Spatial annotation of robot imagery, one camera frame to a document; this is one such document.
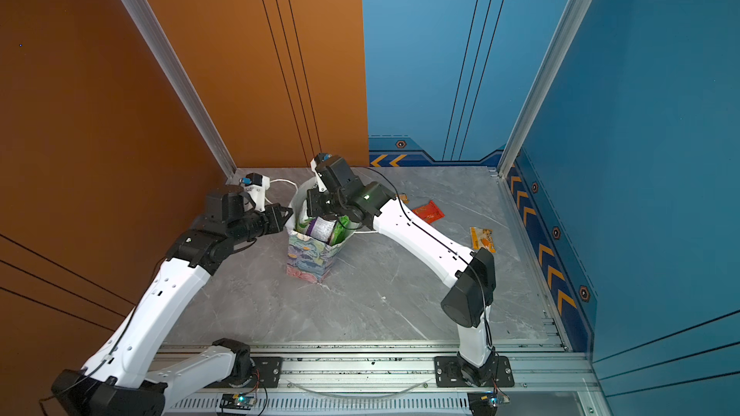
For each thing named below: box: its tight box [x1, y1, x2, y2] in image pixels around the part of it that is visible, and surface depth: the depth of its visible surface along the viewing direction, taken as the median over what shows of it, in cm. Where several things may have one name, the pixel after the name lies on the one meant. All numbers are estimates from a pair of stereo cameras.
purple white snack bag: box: [305, 216, 338, 244], surface depth 80 cm
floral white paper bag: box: [285, 176, 356, 285], surface depth 79 cm
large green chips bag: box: [330, 214, 354, 246], surface depth 84 cm
